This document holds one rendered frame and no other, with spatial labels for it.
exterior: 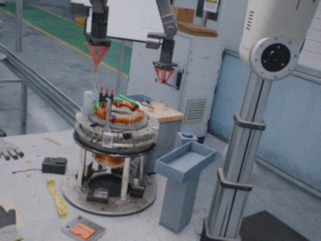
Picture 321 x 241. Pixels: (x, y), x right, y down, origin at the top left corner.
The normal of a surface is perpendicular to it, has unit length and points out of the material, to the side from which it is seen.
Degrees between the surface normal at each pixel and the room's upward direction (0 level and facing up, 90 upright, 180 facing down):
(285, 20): 109
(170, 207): 90
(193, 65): 90
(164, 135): 90
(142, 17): 83
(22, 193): 0
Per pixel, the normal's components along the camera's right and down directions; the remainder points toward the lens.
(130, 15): 0.18, 0.25
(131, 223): 0.15, -0.92
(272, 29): -0.07, 0.63
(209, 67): 0.58, 0.37
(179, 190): -0.54, 0.22
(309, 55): -0.80, 0.09
